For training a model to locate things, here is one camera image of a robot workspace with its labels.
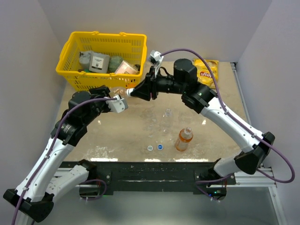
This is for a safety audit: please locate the orange drink bottle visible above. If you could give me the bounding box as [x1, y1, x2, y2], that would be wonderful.
[175, 127, 193, 151]

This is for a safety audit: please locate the blue bottle cap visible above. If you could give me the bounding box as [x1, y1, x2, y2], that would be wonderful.
[157, 144, 164, 150]

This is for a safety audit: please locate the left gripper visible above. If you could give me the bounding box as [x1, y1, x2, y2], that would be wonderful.
[84, 85, 115, 125]

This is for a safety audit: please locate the grey pouch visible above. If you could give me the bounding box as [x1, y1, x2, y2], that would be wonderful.
[79, 51, 93, 69]

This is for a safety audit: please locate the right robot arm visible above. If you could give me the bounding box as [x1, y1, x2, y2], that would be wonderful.
[127, 59, 275, 184]

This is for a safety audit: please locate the blue Pocari Sweat cap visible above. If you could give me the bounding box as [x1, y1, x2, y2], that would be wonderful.
[126, 88, 135, 97]

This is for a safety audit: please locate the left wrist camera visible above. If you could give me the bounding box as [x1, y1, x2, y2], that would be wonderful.
[106, 95, 128, 113]

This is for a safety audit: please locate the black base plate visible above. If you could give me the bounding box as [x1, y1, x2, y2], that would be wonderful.
[56, 160, 236, 196]

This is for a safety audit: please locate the grey box with label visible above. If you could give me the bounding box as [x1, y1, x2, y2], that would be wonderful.
[89, 52, 110, 74]

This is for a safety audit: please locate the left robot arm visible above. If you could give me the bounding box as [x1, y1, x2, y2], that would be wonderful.
[3, 85, 128, 225]

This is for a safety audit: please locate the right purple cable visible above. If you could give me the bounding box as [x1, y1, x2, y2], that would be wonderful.
[160, 48, 295, 183]

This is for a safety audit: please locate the green scrub sponge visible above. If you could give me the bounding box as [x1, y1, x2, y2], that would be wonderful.
[108, 56, 123, 73]

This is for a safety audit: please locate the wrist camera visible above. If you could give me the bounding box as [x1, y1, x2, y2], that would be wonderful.
[148, 50, 164, 69]
[106, 95, 128, 113]

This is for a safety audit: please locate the pink packet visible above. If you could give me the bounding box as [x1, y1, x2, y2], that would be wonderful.
[114, 60, 139, 75]

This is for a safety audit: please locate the yellow plastic basket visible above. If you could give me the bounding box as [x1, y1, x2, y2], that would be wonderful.
[56, 31, 147, 91]

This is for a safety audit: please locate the green white bottle cap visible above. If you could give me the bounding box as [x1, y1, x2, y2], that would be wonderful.
[147, 145, 153, 151]

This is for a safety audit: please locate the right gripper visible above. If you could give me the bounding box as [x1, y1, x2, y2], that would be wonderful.
[131, 66, 186, 101]

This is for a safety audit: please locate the clear bottle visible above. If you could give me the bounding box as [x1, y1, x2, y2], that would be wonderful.
[148, 108, 173, 138]
[111, 87, 128, 98]

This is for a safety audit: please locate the yellow chips bag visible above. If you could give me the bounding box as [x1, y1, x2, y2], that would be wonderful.
[193, 59, 219, 89]

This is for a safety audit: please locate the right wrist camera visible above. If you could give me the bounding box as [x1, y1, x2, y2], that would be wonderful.
[148, 50, 164, 69]

